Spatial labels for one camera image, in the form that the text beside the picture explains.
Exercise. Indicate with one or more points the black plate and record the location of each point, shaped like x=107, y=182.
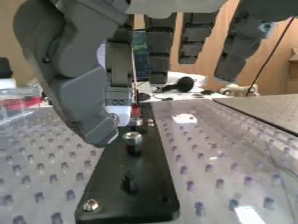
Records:
x=141, y=186

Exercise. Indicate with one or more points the black headphones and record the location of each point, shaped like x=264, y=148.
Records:
x=184, y=84

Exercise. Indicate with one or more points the thin stick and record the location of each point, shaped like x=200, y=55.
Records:
x=133, y=83

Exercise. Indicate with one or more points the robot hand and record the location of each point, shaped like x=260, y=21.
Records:
x=75, y=66

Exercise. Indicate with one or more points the large silver nut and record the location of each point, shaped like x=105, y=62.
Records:
x=132, y=137

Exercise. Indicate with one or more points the white desk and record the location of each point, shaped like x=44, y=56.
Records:
x=204, y=90

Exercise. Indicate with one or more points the small silver nut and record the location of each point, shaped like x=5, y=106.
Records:
x=137, y=122

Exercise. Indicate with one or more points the small white jointed device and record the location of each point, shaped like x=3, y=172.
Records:
x=234, y=90

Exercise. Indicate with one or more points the silver bolt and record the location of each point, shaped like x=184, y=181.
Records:
x=91, y=205

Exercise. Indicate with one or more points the clear box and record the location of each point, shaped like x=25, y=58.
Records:
x=213, y=150

